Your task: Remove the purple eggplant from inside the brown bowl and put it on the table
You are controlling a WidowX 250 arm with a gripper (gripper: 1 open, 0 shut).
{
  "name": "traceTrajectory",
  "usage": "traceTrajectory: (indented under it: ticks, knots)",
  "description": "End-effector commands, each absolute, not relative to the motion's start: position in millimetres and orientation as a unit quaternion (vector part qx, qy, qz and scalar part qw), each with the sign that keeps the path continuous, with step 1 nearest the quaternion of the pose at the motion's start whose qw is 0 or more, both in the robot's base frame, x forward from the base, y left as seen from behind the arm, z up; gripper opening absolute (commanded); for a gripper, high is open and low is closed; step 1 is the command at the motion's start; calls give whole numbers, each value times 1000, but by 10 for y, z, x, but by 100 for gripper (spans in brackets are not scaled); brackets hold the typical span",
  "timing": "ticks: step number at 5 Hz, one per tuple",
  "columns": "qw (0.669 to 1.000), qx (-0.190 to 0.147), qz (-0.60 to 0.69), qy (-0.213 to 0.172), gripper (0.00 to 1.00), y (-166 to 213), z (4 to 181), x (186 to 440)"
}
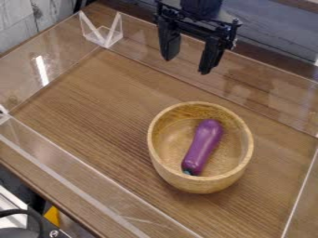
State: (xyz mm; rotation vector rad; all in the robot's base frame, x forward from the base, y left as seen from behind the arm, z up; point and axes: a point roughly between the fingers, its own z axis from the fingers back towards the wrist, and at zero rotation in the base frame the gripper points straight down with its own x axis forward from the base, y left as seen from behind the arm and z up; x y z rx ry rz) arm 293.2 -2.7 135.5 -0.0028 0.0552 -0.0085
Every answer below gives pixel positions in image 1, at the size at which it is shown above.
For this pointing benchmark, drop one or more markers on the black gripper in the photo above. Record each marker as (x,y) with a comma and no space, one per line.
(202,19)

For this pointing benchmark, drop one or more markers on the brown wooden bowl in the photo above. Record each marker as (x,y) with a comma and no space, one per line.
(169,139)

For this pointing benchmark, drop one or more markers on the purple toy eggplant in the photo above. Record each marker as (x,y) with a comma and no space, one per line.
(205,142)

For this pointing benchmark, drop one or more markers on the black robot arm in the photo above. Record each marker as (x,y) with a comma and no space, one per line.
(201,19)

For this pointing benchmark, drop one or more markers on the clear acrylic corner bracket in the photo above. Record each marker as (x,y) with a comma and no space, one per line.
(103,36)

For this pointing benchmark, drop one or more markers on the clear acrylic tray wall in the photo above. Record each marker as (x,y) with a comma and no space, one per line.
(77,106)

